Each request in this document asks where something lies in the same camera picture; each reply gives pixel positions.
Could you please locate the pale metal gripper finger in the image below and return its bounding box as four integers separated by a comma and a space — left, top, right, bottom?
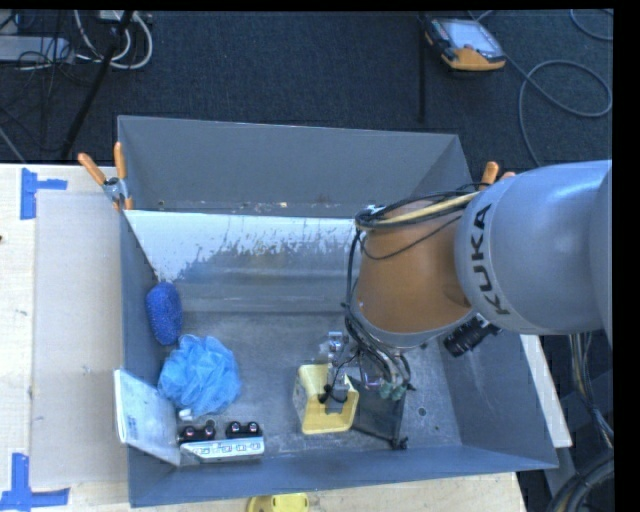
316, 330, 351, 366
323, 373, 350, 416

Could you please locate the yellow open box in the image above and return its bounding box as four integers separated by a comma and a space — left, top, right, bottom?
291, 362, 361, 436

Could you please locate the black mesh pouch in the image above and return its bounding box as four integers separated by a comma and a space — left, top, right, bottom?
348, 374, 410, 450

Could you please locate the blister pack with black parts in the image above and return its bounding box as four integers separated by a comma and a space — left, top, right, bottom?
176, 418, 266, 465

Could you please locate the light blue mesh bath pouf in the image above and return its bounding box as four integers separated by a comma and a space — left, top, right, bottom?
157, 333, 243, 420

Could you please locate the dark blue sponge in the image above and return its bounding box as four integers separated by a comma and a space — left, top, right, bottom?
145, 280, 184, 347

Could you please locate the grey metal bin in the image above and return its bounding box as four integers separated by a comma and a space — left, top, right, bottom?
115, 114, 561, 509

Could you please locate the white printed booklet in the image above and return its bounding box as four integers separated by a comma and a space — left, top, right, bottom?
113, 368, 182, 468

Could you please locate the pale cardboard board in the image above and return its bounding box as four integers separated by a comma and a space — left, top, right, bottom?
28, 188, 132, 494

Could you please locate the black cylinder on white bracket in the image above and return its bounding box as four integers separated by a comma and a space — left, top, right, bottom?
442, 315, 503, 358

